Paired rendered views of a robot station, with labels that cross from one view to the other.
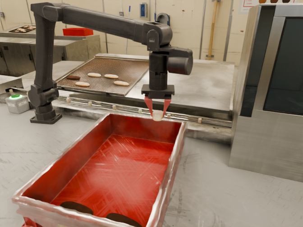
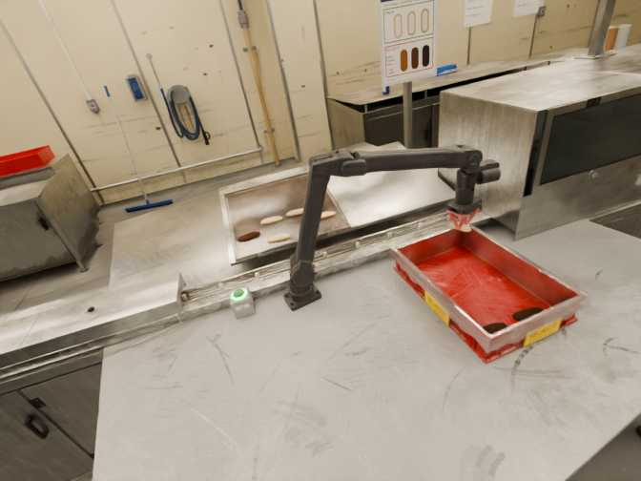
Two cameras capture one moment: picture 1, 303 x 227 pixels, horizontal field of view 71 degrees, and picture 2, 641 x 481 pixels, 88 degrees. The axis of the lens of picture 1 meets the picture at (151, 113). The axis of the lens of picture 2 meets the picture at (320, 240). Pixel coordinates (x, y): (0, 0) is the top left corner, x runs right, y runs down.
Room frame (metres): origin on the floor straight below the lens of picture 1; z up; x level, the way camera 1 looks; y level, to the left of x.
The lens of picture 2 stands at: (0.07, 0.88, 1.63)
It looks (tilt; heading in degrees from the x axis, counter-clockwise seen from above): 33 degrees down; 330
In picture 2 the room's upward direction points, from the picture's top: 11 degrees counter-clockwise
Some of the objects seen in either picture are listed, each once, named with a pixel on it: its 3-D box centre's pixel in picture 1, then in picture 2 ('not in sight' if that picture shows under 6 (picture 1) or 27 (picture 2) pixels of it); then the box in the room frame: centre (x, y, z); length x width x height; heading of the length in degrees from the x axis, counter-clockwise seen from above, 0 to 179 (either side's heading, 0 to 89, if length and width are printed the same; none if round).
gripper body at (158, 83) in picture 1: (158, 81); (464, 196); (0.64, -0.02, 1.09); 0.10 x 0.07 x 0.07; 86
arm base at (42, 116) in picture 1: (44, 111); (300, 289); (0.91, 0.50, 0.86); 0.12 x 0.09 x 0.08; 81
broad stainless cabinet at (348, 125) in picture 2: not in sight; (430, 127); (2.41, -2.11, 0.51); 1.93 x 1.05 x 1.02; 70
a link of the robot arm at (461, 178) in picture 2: (160, 62); (467, 178); (0.63, -0.03, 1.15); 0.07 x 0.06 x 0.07; 63
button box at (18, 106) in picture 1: (19, 106); (243, 305); (1.01, 0.69, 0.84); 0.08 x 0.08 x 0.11; 70
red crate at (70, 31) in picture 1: (78, 31); (20, 160); (4.70, 1.52, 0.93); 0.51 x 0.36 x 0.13; 74
